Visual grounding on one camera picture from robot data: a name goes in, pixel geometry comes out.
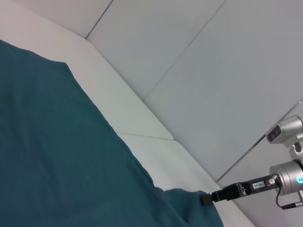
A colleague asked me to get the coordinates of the right arm connector cable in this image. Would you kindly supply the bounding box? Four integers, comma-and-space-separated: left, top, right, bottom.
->
276, 188, 303, 210

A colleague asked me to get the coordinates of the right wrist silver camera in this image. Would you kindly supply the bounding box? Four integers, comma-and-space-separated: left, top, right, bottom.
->
265, 114, 303, 163

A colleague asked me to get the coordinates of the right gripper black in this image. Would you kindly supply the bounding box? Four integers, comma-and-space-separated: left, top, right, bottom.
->
201, 174, 278, 206

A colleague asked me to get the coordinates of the blue t-shirt with white print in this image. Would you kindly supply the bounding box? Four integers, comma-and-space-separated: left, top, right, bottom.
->
0, 39, 225, 227

